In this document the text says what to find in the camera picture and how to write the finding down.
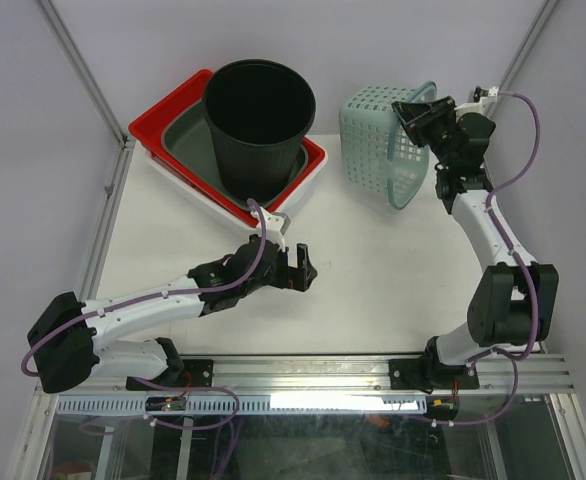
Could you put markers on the aluminium mounting rail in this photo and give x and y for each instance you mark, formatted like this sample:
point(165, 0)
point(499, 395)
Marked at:
point(540, 374)

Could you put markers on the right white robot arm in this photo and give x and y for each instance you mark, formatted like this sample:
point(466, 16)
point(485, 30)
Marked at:
point(512, 306)

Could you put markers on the white plastic bin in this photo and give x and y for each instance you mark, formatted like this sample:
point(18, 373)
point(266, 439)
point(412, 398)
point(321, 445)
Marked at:
point(199, 183)

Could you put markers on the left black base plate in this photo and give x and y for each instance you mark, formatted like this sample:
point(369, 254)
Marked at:
point(193, 377)

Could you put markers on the aluminium frame post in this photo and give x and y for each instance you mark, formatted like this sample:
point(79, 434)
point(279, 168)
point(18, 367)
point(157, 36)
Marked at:
point(534, 32)
point(63, 36)

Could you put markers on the teal perforated plastic basket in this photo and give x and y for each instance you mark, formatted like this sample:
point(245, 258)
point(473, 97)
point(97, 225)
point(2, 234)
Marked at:
point(376, 152)

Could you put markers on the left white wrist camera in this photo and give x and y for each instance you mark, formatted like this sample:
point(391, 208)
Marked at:
point(272, 226)

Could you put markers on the large black plastic bucket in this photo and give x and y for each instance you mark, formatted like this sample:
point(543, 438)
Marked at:
point(258, 112)

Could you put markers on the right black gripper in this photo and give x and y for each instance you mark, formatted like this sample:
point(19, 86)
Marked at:
point(418, 116)

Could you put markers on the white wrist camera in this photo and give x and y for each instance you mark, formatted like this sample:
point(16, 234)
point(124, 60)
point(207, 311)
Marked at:
point(272, 226)
point(479, 100)

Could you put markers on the white slotted cable duct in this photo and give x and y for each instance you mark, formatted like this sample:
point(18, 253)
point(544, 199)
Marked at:
point(274, 404)

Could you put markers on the grey plastic tray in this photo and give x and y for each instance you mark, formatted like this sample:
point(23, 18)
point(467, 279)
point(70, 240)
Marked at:
point(188, 140)

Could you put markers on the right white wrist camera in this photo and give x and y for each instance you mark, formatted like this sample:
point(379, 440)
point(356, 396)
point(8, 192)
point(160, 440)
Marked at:
point(479, 100)

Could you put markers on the left aluminium frame post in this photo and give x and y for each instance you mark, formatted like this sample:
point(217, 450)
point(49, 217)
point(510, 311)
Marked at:
point(63, 36)

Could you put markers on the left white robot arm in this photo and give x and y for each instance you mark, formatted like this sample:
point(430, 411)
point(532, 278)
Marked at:
point(73, 341)

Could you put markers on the right aluminium frame post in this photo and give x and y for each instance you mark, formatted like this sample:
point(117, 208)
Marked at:
point(534, 32)

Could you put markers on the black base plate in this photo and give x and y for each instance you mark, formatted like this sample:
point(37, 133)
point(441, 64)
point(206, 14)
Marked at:
point(193, 377)
point(426, 376)

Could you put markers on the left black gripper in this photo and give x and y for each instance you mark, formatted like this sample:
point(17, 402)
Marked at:
point(295, 278)

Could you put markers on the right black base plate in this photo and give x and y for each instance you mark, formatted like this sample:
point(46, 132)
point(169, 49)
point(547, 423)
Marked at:
point(426, 376)

